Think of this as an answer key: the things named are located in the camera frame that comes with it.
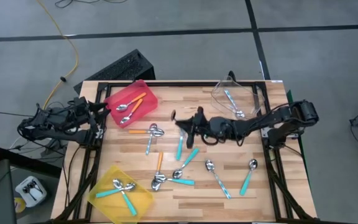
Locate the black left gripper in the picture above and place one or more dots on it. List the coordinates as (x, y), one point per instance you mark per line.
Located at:
(81, 112)

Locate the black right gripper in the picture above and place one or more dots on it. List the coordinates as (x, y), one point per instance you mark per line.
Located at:
(208, 127)

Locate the red translucent plastic bin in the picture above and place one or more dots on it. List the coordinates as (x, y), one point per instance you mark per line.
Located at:
(148, 105)

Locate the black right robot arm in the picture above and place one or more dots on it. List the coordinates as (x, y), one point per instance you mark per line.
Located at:
(275, 119)

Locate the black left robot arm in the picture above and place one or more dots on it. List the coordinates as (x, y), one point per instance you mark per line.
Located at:
(48, 124)

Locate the black perforated box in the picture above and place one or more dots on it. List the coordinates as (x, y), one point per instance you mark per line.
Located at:
(120, 68)

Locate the clear plastic bin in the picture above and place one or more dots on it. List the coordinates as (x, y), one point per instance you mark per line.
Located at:
(247, 96)

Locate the small black clamp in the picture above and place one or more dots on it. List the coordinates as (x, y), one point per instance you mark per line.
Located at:
(232, 75)

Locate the black floor beam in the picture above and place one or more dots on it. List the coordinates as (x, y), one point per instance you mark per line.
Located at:
(26, 161)

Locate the yellow translucent plastic bin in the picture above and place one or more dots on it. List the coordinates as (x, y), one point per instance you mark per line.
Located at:
(107, 207)

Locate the green panel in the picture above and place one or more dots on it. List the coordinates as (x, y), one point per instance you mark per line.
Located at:
(290, 97)

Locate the white tray with earphones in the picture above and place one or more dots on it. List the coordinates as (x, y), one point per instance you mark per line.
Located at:
(39, 199)

